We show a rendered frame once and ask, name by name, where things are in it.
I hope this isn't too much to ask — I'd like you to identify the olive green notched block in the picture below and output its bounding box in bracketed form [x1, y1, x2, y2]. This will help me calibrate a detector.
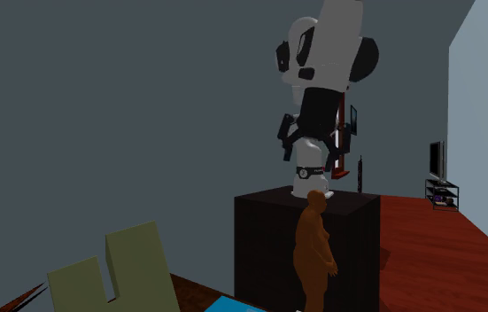
[46, 220, 182, 312]

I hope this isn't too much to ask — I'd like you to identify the television on wire stand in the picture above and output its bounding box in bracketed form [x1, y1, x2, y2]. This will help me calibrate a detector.
[424, 140, 461, 213]

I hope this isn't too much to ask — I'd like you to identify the red upright stand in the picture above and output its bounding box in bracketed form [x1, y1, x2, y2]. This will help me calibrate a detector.
[329, 92, 352, 181]

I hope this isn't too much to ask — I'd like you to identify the orange human figure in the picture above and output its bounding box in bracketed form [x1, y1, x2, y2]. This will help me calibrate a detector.
[292, 189, 339, 312]

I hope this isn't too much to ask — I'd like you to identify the blue flat thing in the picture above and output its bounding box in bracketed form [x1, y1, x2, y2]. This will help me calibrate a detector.
[203, 294, 270, 312]

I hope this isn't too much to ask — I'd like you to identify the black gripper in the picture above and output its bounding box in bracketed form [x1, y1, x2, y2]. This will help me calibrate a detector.
[276, 86, 352, 173]

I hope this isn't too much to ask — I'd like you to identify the black flat panel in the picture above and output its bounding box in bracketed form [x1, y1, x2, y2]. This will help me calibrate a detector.
[349, 104, 359, 137]

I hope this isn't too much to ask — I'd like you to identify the dark robot stand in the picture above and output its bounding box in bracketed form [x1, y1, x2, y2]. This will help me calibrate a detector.
[234, 185, 382, 312]

